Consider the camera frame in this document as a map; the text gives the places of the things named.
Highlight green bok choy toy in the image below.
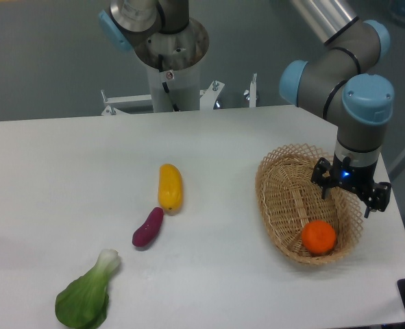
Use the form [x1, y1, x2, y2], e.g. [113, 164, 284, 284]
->
[55, 249, 121, 328]

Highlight yellow mango toy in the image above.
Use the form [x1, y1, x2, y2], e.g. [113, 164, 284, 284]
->
[158, 164, 183, 212]

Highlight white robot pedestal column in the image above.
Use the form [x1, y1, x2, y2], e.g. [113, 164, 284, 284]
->
[133, 19, 210, 112]

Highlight black cable on pedestal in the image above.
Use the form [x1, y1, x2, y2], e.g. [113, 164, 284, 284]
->
[157, 53, 180, 112]

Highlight woven wicker basket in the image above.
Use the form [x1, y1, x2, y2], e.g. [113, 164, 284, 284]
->
[255, 144, 363, 266]

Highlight white metal frame bracket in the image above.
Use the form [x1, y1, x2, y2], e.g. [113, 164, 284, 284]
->
[101, 73, 260, 116]

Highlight orange fruit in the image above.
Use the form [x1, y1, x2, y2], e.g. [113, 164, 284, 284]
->
[301, 220, 336, 254]

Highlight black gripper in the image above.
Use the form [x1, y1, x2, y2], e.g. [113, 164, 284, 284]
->
[310, 143, 392, 218]

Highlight purple sweet potato toy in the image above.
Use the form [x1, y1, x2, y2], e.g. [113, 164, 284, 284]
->
[132, 207, 164, 247]

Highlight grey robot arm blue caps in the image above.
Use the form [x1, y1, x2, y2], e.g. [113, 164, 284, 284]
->
[98, 1, 394, 212]

